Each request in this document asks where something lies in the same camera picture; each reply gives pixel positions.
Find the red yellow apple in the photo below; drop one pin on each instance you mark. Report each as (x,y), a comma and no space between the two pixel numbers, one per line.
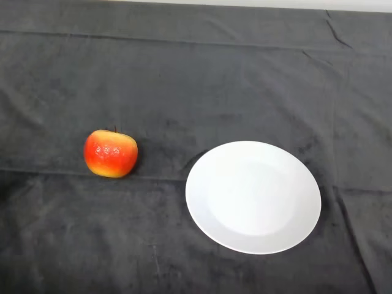
(110,154)

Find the white round plate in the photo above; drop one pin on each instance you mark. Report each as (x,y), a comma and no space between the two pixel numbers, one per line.
(253,199)

